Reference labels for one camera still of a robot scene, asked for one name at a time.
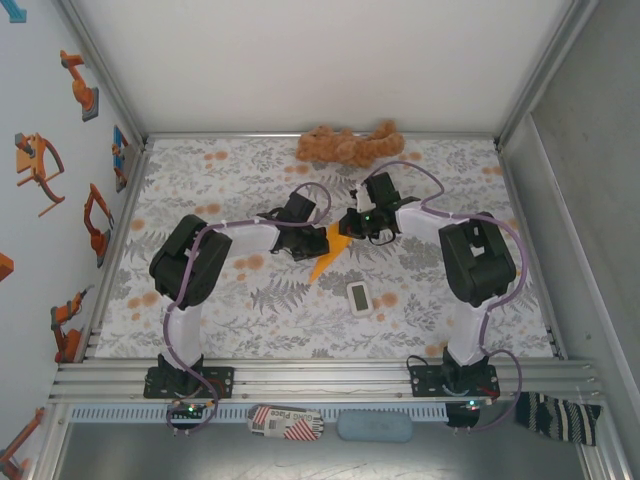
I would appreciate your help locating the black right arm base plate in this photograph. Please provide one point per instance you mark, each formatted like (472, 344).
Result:
(425, 382)

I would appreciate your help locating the orange gripper wall sticker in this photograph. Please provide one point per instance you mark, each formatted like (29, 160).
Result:
(30, 165)

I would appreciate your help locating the orange paper sheet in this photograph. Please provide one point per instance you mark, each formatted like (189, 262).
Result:
(327, 260)

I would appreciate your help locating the blue-grey glasses case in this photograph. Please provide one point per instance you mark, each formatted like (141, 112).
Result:
(375, 426)

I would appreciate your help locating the white digital timer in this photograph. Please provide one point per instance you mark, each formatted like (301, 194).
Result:
(359, 299)

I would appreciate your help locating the blue and orange wall sticker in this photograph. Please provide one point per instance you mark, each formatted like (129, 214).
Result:
(119, 150)

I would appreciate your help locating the small circuit board green light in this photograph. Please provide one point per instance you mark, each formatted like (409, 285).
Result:
(472, 404)
(190, 410)

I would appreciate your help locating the red white printed pouch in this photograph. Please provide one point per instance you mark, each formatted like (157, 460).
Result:
(285, 424)

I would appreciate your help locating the blue machine wall sticker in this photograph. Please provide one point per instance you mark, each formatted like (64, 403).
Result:
(15, 15)

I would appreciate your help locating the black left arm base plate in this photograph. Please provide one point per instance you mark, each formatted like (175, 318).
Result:
(225, 382)

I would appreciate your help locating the floral printed table mat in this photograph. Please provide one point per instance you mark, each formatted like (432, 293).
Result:
(250, 340)

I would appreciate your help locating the grey metal shelf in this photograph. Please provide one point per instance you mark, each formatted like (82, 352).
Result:
(200, 457)

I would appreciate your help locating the black white striped sock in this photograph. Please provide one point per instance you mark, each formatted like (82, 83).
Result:
(555, 417)

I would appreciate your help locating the brown plush toy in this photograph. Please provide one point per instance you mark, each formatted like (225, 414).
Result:
(345, 147)

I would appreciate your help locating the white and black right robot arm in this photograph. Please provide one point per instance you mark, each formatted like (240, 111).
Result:
(475, 260)

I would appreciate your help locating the aluminium frame rail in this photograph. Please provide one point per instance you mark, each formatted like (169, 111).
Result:
(532, 250)
(325, 385)
(117, 250)

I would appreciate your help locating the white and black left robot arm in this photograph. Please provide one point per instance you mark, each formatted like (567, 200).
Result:
(175, 265)

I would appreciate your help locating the orange block wall sticker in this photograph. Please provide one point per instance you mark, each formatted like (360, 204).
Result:
(5, 267)

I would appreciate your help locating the aluminium frame post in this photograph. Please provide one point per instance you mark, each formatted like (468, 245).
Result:
(105, 75)
(545, 75)

